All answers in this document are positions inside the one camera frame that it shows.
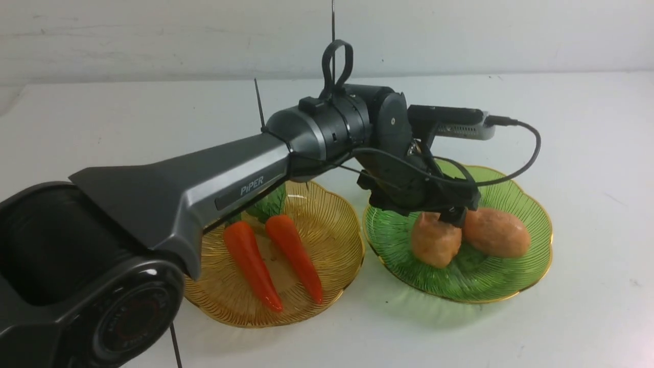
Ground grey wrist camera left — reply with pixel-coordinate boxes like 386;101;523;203
407;105;496;142

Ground black camera cable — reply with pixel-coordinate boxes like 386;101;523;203
353;116;542;188

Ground green ribbed plastic plate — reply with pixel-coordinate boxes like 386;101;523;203
362;181;553;304

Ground amber ribbed plastic plate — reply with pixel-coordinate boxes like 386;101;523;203
186;181;366;328

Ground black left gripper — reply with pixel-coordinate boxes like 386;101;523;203
357;138;481;228

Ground dark grey robot arm left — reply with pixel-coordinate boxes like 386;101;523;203
2;82;494;367

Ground toy carrot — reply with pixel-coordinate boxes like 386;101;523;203
246;184;324;305
223;220;283;312

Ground toy potato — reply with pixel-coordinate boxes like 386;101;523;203
462;208;531;259
410;212;462;269

